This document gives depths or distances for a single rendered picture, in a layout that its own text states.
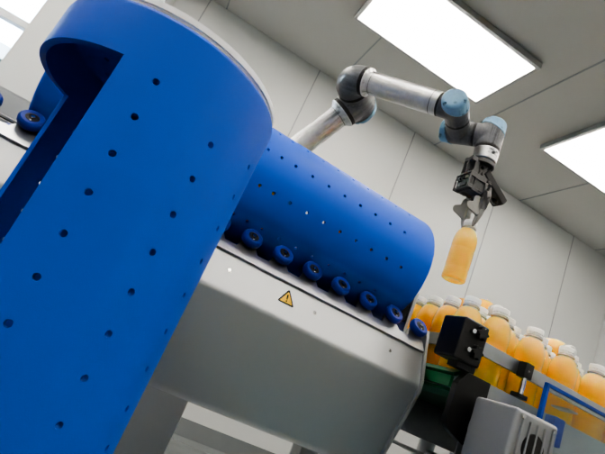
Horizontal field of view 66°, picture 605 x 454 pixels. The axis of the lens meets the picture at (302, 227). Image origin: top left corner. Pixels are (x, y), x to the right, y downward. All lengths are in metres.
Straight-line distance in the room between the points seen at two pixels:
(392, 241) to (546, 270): 4.76
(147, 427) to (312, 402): 0.54
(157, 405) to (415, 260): 0.79
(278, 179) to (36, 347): 0.62
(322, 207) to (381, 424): 0.49
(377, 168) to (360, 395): 3.69
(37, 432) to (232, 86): 0.38
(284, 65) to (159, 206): 4.13
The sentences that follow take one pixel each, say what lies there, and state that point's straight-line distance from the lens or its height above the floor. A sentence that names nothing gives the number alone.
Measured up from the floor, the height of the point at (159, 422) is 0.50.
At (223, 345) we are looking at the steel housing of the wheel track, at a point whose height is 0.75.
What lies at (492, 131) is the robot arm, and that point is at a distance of 1.57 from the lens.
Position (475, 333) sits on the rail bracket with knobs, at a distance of 1.07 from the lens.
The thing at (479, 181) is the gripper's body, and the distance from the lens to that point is 1.48.
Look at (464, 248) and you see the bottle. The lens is 1.41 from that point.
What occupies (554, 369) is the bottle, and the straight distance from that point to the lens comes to 1.38.
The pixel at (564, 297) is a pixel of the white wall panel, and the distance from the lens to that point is 5.94.
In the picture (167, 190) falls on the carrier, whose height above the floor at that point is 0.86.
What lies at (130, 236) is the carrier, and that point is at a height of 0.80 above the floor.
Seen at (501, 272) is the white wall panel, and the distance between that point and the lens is 5.32.
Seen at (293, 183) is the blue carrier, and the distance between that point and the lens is 0.97.
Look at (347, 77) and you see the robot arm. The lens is 1.64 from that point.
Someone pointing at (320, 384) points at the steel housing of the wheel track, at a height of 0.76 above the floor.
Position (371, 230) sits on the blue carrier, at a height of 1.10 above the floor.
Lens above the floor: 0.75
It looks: 17 degrees up
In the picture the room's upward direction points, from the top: 24 degrees clockwise
